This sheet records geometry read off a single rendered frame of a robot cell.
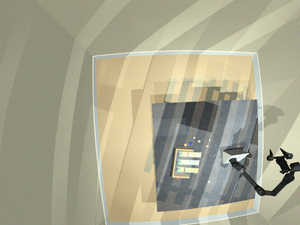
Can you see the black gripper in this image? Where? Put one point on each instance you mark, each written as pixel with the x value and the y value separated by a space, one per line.
pixel 280 159

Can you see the cream flat strip with green lines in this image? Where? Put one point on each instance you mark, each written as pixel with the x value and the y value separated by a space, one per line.
pixel 194 170

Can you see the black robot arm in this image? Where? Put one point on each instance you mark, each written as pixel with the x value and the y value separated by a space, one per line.
pixel 288 178

